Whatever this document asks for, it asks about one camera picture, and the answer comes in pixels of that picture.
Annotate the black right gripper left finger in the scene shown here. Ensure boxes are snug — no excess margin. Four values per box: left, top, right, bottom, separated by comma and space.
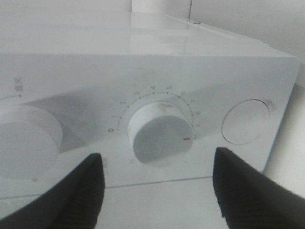
0, 153, 105, 229

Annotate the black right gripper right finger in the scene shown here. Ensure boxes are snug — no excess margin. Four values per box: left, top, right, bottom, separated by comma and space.
213, 147, 305, 229

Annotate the round door release button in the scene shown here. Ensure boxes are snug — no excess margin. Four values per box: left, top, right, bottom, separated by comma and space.
221, 99, 270, 145

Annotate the white timer knob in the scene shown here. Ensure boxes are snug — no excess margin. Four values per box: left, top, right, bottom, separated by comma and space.
127, 101, 193, 167

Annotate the upper white power knob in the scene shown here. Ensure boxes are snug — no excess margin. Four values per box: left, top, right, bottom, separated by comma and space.
0, 105, 63, 179

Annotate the white microwave oven body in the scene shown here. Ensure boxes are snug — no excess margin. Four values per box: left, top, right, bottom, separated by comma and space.
0, 11, 300, 200

